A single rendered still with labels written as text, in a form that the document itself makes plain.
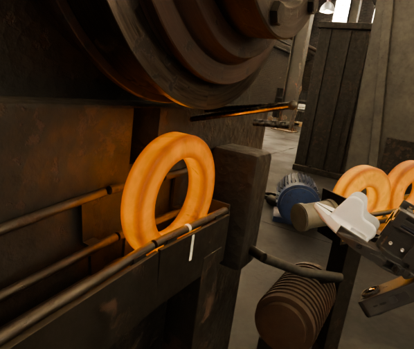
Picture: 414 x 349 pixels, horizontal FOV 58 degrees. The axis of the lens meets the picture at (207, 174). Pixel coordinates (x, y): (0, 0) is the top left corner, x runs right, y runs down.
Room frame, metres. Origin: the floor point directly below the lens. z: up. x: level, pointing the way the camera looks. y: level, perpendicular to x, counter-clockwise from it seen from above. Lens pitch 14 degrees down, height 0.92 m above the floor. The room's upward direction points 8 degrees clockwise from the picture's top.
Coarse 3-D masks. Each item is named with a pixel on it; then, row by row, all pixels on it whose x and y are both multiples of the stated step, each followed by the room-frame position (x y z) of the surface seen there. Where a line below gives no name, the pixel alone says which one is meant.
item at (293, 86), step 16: (352, 0) 13.66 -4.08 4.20; (352, 16) 13.61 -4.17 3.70; (304, 32) 9.21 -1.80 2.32; (304, 48) 9.05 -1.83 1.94; (288, 64) 9.20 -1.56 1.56; (304, 64) 9.23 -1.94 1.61; (288, 80) 9.29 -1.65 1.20; (288, 96) 9.26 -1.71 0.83; (288, 112) 9.22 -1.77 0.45; (272, 128) 9.18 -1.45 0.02
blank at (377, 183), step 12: (360, 168) 0.80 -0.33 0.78; (372, 168) 0.80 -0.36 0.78; (348, 180) 0.78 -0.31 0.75; (360, 180) 0.79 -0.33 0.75; (372, 180) 0.81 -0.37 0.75; (384, 180) 0.82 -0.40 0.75; (336, 192) 0.79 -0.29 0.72; (348, 192) 0.78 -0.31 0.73; (372, 192) 0.83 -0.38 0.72; (384, 192) 0.83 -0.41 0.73; (372, 204) 0.82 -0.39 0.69; (384, 204) 0.83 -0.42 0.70
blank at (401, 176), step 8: (400, 168) 0.86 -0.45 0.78; (408, 168) 0.85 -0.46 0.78; (392, 176) 0.86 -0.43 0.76; (400, 176) 0.85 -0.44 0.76; (408, 176) 0.86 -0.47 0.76; (392, 184) 0.85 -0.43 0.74; (400, 184) 0.85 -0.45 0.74; (408, 184) 0.86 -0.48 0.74; (392, 192) 0.84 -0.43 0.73; (400, 192) 0.85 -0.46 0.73; (392, 200) 0.84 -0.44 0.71; (400, 200) 0.85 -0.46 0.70; (408, 200) 0.90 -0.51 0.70
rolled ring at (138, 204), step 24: (168, 144) 0.47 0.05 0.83; (192, 144) 0.51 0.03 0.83; (144, 168) 0.44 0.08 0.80; (168, 168) 0.47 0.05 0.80; (192, 168) 0.56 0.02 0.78; (144, 192) 0.43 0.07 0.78; (192, 192) 0.57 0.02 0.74; (120, 216) 0.44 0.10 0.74; (144, 216) 0.43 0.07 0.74; (192, 216) 0.54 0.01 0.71; (144, 240) 0.44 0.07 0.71
